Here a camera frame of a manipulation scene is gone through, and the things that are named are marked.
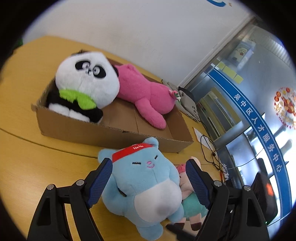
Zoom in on small pink doll plush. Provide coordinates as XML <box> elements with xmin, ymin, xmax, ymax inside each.
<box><xmin>174</xmin><ymin>163</ymin><xmax>208</xmax><ymax>231</ymax></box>

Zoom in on white card on table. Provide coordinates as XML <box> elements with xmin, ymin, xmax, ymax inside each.
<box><xmin>193</xmin><ymin>128</ymin><xmax>215</xmax><ymax>152</ymax></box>

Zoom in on brown cardboard box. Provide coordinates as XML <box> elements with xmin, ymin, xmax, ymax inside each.
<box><xmin>31</xmin><ymin>78</ymin><xmax>193</xmax><ymax>153</ymax></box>

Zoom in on black white panda plush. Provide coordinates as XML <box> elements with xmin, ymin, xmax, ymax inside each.
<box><xmin>46</xmin><ymin>51</ymin><xmax>120</xmax><ymax>123</ymax></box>

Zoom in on red new year window sticker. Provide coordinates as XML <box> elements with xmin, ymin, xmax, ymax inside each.
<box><xmin>274</xmin><ymin>87</ymin><xmax>296</xmax><ymax>130</ymax></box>

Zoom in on blue plush with red headband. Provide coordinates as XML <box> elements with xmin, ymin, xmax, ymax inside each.
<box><xmin>98</xmin><ymin>137</ymin><xmax>184</xmax><ymax>240</ymax></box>

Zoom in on grey canvas tote bag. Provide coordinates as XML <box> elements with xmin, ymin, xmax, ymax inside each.
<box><xmin>162</xmin><ymin>79</ymin><xmax>200</xmax><ymax>122</ymax></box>

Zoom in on pink plush bear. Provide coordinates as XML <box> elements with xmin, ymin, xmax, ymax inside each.
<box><xmin>114</xmin><ymin>64</ymin><xmax>180</xmax><ymax>130</ymax></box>

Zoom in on cartoon window poster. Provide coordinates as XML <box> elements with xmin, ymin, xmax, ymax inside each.
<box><xmin>227</xmin><ymin>42</ymin><xmax>252</xmax><ymax>69</ymax></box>

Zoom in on yellow sticky notes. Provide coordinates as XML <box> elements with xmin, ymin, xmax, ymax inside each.
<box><xmin>216</xmin><ymin>62</ymin><xmax>243</xmax><ymax>84</ymax></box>

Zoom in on black cable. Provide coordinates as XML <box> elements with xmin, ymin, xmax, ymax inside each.
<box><xmin>200</xmin><ymin>134</ymin><xmax>230</xmax><ymax>174</ymax></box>

